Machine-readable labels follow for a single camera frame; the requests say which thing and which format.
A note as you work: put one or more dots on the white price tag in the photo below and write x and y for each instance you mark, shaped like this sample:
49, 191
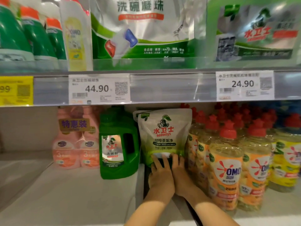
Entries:
244, 85
98, 89

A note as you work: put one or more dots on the person's right forearm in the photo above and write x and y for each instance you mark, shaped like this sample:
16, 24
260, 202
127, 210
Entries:
214, 214

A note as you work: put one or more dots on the large green white cleaner pouch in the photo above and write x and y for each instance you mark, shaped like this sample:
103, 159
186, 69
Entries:
150, 25

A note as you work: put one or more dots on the green capped cleaner bottle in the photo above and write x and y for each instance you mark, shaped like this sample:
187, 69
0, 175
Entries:
117, 148

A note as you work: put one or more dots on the person's left forearm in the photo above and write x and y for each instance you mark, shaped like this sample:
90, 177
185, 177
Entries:
150, 214

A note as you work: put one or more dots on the yellow price tag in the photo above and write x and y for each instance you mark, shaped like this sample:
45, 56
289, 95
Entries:
14, 90

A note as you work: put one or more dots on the person's left hand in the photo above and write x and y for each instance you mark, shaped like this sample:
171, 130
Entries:
162, 181

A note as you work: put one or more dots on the person's right hand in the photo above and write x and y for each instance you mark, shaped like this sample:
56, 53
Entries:
186, 179

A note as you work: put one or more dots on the pink twin spray bottle pack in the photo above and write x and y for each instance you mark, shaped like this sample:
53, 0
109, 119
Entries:
75, 143

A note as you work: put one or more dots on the row of yellow red-capped bottles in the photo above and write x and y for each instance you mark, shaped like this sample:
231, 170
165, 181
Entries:
235, 171

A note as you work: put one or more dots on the white red-capped cleaner bottle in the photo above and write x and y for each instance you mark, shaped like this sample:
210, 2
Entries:
75, 40

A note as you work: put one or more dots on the white green-print cleaner pouch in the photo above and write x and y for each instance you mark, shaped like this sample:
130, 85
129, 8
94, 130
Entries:
162, 134

